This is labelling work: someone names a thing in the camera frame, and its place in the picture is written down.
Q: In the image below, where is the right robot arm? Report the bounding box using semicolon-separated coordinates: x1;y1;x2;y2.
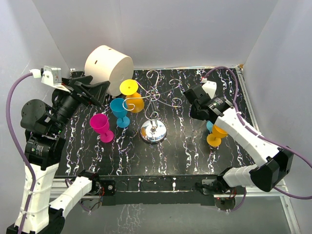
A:
184;84;293;194

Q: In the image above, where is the magenta plastic wine glass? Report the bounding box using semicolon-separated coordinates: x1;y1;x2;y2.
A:
90;114;114;143

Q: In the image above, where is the white cylindrical container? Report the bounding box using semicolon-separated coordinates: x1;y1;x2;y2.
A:
84;45;134;97

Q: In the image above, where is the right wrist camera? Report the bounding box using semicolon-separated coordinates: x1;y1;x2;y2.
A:
200;78;217;98

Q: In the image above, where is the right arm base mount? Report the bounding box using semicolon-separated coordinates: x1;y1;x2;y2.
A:
195;179;247;213

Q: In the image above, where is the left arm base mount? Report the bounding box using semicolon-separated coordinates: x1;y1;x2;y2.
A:
78;179;116;214

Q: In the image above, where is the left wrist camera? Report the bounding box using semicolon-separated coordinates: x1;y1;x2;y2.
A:
41;66;62;87

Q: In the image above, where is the orange wine glass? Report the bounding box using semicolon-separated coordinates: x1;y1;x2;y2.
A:
119;79;144;113
206;124;228;147

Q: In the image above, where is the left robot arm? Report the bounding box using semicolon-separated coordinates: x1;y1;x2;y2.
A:
5;76;110;234

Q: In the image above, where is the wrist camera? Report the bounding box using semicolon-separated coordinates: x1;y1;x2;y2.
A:
41;66;62;87
200;78;217;98

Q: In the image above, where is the blue plastic wine glass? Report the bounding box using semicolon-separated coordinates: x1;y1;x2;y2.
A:
110;98;130;128

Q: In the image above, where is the chrome wine glass rack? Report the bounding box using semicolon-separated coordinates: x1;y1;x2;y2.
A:
136;70;182;144

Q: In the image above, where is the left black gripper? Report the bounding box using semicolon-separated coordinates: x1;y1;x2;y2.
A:
50;75;110;133

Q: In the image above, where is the aluminium frame rail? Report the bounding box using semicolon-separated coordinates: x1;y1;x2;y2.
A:
46;65;302;234

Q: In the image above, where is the clear wine glass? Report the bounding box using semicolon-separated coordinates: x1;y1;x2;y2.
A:
185;118;206;140

